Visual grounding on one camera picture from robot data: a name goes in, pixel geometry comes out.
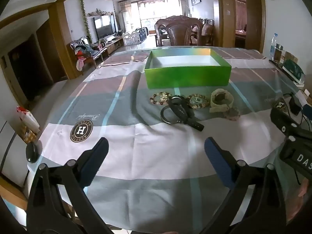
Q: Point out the green ivy garland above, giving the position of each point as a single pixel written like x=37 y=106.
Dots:
x=85 y=20

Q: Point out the glass jar with lid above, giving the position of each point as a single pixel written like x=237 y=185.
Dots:
x=278 y=53

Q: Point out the green tissue box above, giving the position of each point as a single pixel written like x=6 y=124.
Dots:
x=294 y=70

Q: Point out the wooden tv cabinet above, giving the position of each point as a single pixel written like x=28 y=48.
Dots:
x=111 y=46

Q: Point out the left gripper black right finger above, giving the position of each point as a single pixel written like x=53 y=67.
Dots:
x=266 y=210

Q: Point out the carved wooden dining chair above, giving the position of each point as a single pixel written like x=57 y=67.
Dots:
x=179 y=30

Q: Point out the plaid bed sheet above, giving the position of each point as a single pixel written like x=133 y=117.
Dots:
x=157 y=177

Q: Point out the black round knob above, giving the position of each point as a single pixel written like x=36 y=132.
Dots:
x=31 y=152

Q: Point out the flat screen television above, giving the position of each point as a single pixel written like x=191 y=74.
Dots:
x=105 y=26

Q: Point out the green cardboard box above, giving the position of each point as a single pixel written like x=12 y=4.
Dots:
x=177 y=67

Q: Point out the black wrist watch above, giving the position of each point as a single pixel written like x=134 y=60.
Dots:
x=181 y=108

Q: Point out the person's right hand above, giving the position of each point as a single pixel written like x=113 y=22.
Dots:
x=303 y=188

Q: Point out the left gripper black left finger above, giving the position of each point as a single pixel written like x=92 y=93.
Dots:
x=45 y=211

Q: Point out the white wrist watch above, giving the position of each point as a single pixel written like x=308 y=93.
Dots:
x=221 y=101

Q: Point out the black power adapter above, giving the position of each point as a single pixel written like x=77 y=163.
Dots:
x=295 y=108

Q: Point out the chair with clothes pile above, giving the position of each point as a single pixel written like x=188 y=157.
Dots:
x=88 y=53

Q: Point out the red white paper bag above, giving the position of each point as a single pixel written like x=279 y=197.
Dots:
x=30 y=126

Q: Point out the white baby fence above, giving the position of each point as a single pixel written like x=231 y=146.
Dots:
x=136 y=37

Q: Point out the plastic water bottle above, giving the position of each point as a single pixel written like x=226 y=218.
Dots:
x=273 y=46

